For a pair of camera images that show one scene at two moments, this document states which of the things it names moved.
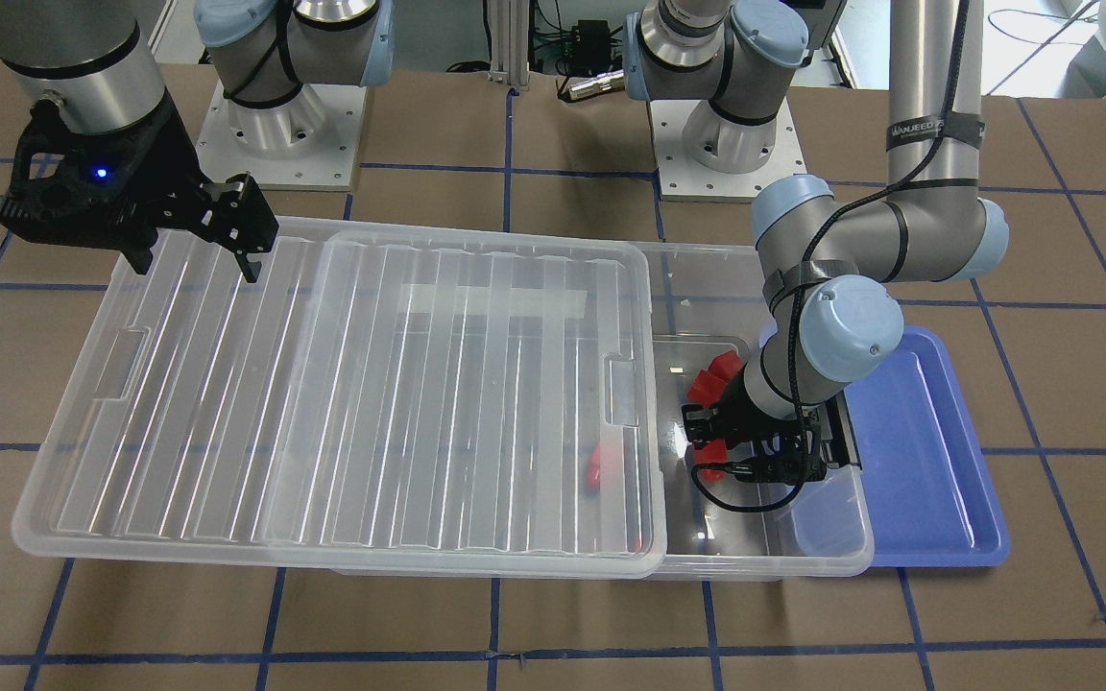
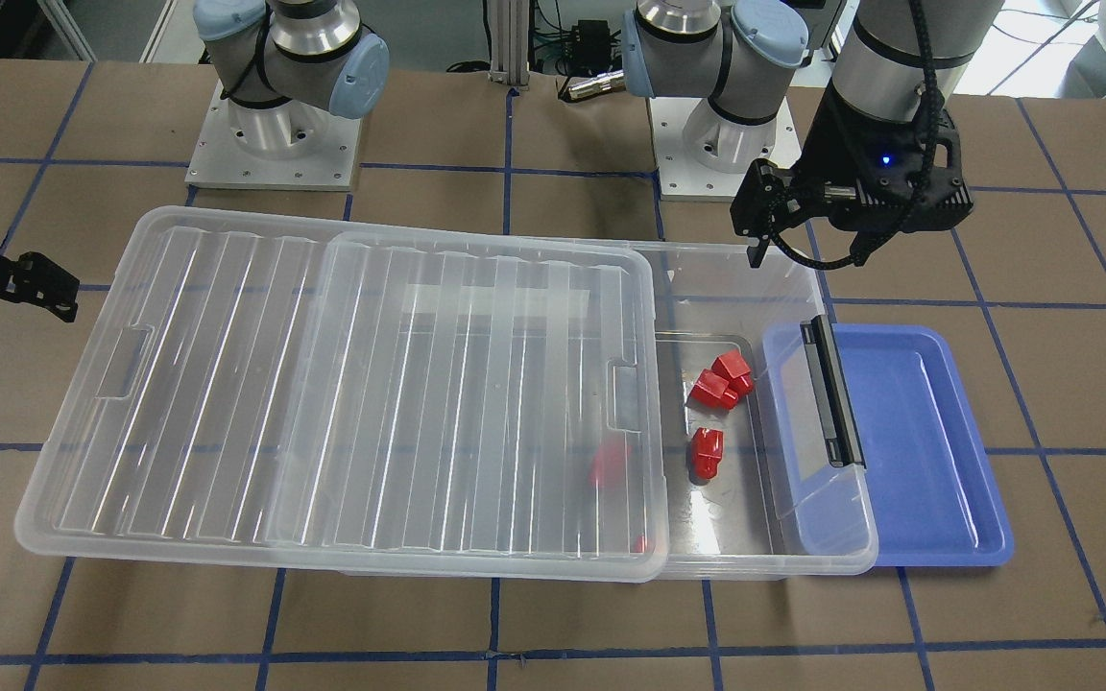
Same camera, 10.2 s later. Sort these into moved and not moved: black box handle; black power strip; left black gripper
Moved: left black gripper
Not moved: black box handle; black power strip
